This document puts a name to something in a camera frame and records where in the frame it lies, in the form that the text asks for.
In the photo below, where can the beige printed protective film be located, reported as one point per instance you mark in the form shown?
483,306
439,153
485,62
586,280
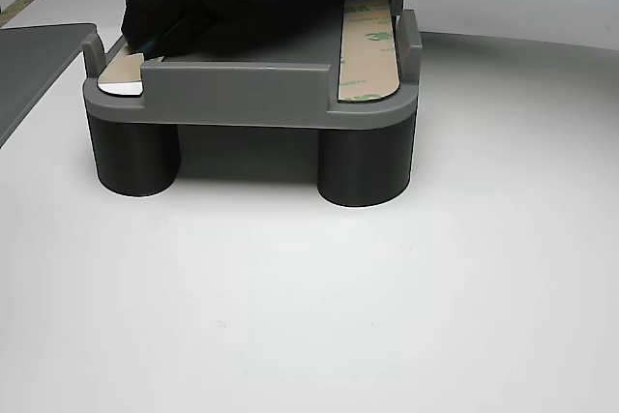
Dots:
367,60
123,69

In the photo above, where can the grey printed fixture black legs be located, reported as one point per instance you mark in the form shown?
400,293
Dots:
242,89

